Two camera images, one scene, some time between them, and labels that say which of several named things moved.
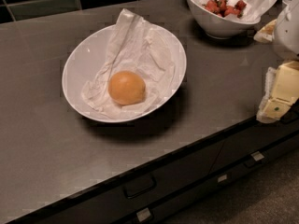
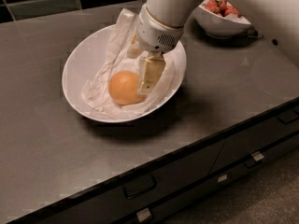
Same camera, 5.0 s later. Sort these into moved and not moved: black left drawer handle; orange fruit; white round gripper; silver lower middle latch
Moved: white round gripper
Not moved: orange fruit; black left drawer handle; silver lower middle latch
